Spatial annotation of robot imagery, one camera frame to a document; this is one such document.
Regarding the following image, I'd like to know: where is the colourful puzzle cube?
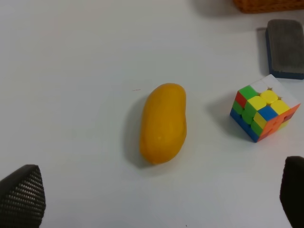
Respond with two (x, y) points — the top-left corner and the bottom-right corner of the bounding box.
(230, 75), (301, 143)

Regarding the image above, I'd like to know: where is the grey blue board eraser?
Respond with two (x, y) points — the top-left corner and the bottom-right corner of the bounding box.
(266, 19), (304, 80)

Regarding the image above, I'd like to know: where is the orange woven basket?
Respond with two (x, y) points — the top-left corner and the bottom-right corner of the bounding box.
(233, 0), (304, 13)

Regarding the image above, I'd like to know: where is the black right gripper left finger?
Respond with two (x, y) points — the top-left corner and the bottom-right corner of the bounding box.
(0, 164), (46, 228)

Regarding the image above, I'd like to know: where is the yellow mango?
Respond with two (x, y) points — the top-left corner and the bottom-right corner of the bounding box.
(139, 83), (187, 165)

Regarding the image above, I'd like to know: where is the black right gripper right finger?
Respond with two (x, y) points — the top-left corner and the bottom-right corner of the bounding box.
(280, 156), (304, 228)

